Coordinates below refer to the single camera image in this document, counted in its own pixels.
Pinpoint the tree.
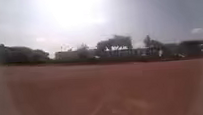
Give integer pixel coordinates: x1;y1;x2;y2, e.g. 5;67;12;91
95;33;134;59
142;33;165;57

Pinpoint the row of trees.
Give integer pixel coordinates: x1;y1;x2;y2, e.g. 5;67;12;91
0;40;52;66

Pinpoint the dark building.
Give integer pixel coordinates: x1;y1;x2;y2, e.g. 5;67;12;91
162;38;203;59

